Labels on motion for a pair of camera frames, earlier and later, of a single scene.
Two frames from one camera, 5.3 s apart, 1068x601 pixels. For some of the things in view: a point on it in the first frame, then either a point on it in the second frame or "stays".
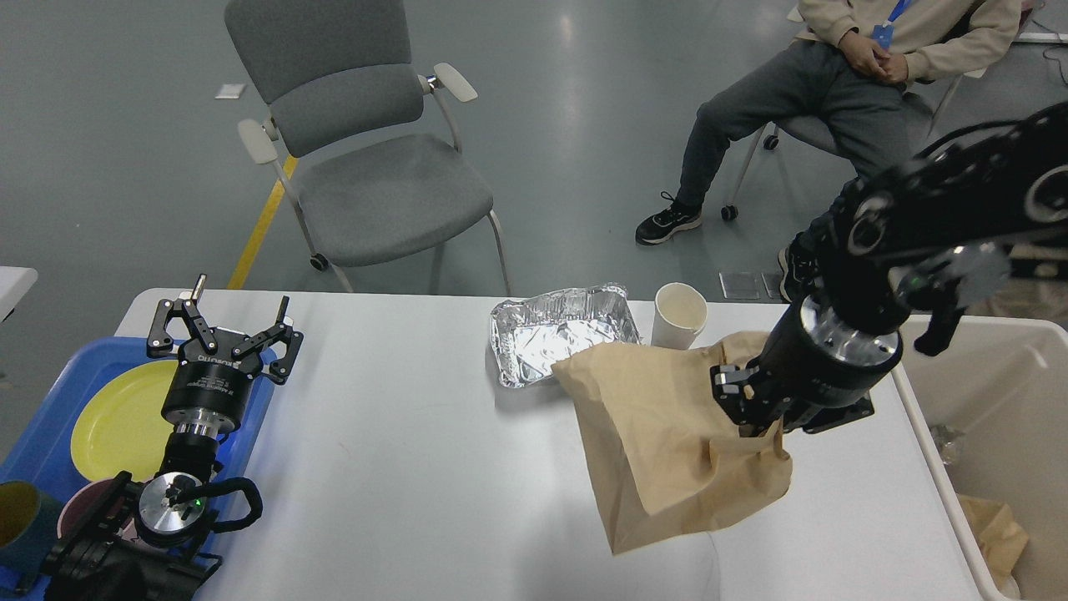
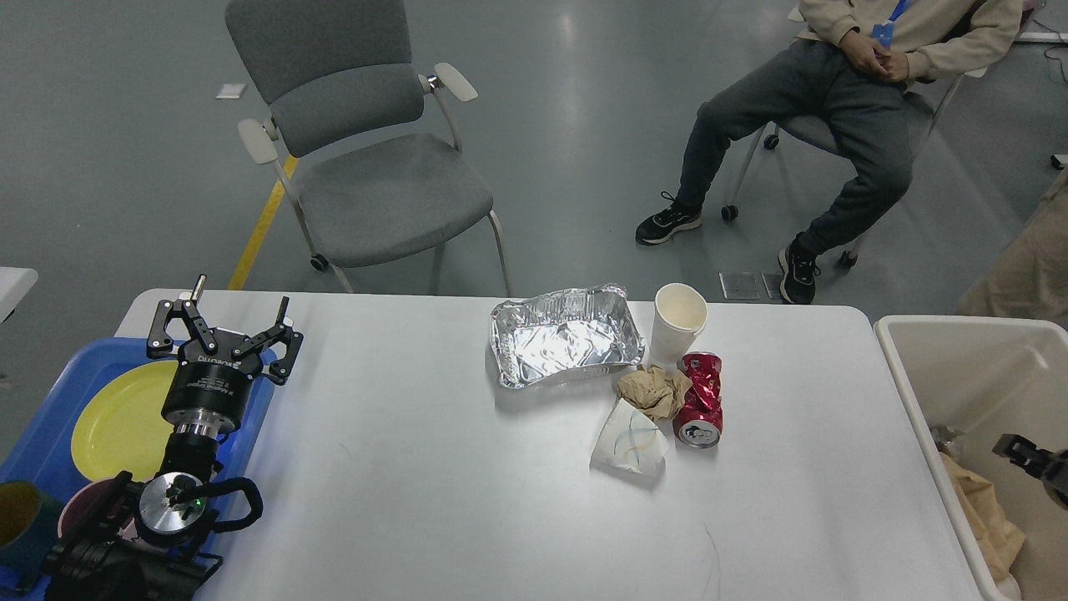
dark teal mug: (29, 526) stays
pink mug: (80, 500) stays
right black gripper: (819, 361) -> (1050, 467)
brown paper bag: (662, 448) -> (1000, 538)
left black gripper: (207, 391) stays
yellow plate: (122, 429) stays
